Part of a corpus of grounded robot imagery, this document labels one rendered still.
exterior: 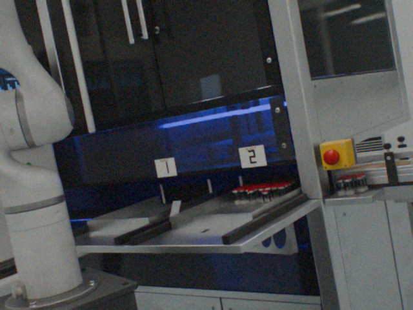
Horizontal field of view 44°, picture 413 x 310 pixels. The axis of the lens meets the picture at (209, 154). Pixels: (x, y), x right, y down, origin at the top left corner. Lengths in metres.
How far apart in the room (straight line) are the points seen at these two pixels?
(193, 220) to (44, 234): 0.44
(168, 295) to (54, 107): 1.01
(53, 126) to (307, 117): 0.69
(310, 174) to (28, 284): 0.77
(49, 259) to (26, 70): 0.36
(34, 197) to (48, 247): 0.10
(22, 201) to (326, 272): 0.85
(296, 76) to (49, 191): 0.72
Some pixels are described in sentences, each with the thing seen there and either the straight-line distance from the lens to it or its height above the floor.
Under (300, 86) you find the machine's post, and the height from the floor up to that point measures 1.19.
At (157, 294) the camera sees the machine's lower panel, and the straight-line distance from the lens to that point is 1.90.
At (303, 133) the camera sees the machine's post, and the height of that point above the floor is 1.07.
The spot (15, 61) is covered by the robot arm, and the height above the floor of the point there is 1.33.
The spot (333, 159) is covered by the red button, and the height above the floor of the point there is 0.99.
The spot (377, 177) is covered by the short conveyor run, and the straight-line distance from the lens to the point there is 1.48.
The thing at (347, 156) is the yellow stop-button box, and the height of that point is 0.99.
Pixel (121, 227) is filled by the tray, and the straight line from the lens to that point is 1.53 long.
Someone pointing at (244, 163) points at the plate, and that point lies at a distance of 1.52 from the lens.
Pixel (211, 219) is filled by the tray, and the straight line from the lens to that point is 1.30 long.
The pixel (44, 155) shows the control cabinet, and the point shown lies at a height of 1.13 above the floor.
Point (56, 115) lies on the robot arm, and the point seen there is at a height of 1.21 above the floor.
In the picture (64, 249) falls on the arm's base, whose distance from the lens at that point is 1.07.
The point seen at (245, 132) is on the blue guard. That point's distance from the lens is 1.51.
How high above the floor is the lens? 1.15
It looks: 4 degrees down
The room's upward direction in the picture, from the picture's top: 11 degrees counter-clockwise
